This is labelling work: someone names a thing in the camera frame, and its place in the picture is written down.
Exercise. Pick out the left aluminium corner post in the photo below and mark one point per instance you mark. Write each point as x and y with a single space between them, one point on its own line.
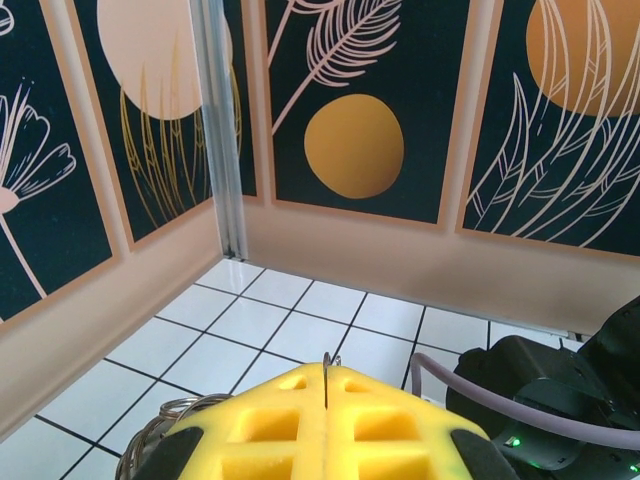
220 150

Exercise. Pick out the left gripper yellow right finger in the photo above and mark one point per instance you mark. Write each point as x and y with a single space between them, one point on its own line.
400 425

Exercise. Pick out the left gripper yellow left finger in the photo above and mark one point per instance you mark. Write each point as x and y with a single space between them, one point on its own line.
260 425

